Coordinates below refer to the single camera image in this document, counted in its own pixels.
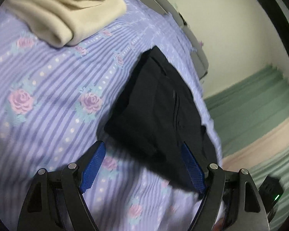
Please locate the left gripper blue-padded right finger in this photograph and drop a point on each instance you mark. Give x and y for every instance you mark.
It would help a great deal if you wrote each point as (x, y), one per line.
(244, 207)

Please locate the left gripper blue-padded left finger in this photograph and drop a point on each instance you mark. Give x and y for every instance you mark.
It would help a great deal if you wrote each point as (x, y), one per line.
(40, 209)

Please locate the black pants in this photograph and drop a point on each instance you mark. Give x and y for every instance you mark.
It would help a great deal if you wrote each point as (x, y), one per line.
(154, 115)

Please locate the green and beige curtain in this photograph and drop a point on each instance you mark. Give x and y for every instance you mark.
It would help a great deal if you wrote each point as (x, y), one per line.
(252, 121)

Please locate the purple floral bed sheet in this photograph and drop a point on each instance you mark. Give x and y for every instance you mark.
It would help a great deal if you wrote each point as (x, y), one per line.
(54, 103)

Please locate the cream folded garment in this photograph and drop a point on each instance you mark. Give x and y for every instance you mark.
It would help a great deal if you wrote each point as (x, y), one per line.
(66, 22)

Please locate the grey upholstered headboard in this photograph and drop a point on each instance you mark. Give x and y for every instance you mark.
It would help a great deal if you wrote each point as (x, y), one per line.
(197, 54)

